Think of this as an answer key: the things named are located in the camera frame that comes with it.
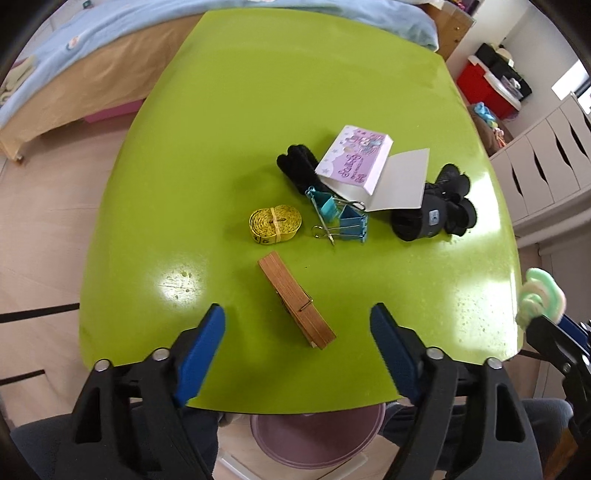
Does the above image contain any blue soft toy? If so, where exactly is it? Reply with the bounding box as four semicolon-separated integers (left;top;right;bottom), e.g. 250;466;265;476
471;102;502;127

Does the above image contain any yellow tape measure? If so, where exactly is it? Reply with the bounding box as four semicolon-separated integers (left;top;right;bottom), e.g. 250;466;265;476
249;206;304;244

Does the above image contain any black fuzzy glove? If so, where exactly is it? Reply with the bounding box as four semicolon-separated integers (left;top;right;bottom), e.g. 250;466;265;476
276;144;325;195

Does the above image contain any light blue printed blanket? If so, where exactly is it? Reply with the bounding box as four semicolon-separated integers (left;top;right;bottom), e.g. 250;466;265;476
0;0;439;130

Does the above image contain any pink box under bed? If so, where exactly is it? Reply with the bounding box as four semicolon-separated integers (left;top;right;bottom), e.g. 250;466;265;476
84;99;148;124

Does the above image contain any white drawer cabinet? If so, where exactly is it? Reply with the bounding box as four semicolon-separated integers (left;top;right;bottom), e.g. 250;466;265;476
488;92;591;232

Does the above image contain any small light blue binder clip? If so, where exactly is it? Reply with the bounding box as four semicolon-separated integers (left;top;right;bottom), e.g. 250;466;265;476
305;186;341;223

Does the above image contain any black glove with label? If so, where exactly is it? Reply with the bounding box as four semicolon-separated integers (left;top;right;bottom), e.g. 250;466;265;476
392;164;477;243

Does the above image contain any black bag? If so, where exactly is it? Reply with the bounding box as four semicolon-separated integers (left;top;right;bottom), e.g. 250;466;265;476
475;43;533;102

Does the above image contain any red storage box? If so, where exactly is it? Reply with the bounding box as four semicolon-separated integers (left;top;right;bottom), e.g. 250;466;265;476
456;55;522;121

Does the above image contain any bed with blue sheet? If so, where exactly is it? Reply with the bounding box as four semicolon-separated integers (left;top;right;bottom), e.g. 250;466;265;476
0;4;476;162

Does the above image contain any large wooden clothespin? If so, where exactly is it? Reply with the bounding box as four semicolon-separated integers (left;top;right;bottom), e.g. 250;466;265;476
257;251;337;350

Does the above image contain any beige folded cloth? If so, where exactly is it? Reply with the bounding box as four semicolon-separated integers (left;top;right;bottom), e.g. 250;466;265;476
0;55;40;104

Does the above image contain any pink trash bin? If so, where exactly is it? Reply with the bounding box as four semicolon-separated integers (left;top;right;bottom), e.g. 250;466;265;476
249;401;386;470

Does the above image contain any large blue binder clip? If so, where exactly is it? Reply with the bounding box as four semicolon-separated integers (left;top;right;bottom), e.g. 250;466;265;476
311;204;370;247

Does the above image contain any green swirl lollipop toy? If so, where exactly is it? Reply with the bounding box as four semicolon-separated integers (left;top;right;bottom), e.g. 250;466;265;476
516;268;566;329

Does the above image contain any brown pet bed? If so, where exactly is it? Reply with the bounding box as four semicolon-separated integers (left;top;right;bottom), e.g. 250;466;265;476
468;104;515;160

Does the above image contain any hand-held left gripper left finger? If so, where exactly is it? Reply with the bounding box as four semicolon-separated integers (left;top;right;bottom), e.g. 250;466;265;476
53;303;227;480

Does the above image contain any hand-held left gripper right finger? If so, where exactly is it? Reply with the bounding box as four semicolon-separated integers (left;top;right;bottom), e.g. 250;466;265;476
370;303;544;480

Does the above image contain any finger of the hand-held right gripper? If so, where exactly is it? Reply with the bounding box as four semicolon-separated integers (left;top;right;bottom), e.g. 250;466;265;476
556;315;591;358
525;315;583;376

